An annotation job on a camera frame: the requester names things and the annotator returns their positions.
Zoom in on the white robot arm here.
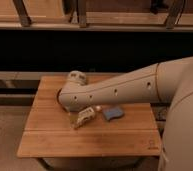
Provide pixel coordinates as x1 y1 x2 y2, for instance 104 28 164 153
58 57 193 171

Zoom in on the blue sponge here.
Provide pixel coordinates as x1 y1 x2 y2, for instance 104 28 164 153
103 107 124 121

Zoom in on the orange bowl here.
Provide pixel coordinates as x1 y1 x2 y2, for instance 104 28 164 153
56 88 62 105

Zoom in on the wooden table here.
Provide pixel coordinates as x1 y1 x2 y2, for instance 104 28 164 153
17 76 161 158

